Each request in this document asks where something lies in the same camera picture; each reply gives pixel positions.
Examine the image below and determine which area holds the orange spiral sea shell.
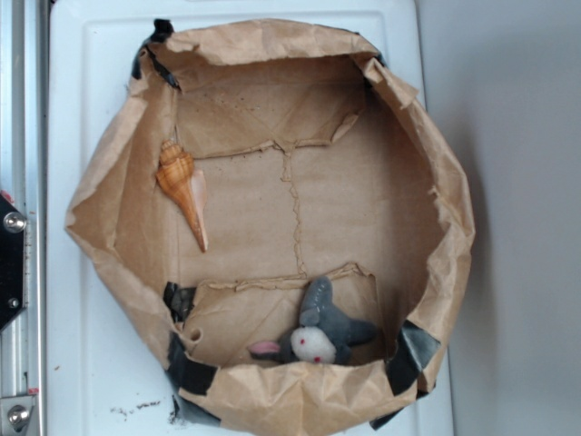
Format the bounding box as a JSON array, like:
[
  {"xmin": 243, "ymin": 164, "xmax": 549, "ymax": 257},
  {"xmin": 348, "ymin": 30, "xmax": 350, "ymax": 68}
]
[{"xmin": 156, "ymin": 140, "xmax": 209, "ymax": 253}]

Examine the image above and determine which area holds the brown paper bag bin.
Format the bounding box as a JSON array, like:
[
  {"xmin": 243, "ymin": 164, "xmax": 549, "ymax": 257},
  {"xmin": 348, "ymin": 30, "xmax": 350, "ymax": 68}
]
[{"xmin": 65, "ymin": 19, "xmax": 475, "ymax": 435}]

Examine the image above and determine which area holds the grey plush bunny toy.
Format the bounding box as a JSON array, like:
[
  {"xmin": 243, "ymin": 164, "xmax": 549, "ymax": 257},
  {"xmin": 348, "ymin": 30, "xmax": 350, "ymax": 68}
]
[{"xmin": 248, "ymin": 276, "xmax": 378, "ymax": 365}]

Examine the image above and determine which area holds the white plastic tray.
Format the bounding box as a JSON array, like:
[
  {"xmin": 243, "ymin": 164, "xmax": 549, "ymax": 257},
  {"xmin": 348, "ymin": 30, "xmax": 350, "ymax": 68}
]
[{"xmin": 46, "ymin": 1, "xmax": 453, "ymax": 435}]

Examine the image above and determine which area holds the black mounting bracket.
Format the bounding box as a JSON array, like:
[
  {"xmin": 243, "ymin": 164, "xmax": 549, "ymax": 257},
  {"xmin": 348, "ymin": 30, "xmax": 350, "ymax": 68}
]
[{"xmin": 0, "ymin": 190, "xmax": 27, "ymax": 332}]

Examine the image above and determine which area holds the silver corner bracket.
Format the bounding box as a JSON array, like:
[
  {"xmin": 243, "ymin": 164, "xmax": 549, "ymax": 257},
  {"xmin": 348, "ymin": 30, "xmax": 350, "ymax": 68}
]
[{"xmin": 1, "ymin": 395, "xmax": 39, "ymax": 436}]

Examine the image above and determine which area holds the aluminium frame rail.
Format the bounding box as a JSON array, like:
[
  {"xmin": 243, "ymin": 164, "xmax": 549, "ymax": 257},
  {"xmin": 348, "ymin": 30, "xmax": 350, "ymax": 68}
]
[{"xmin": 0, "ymin": 0, "xmax": 48, "ymax": 436}]

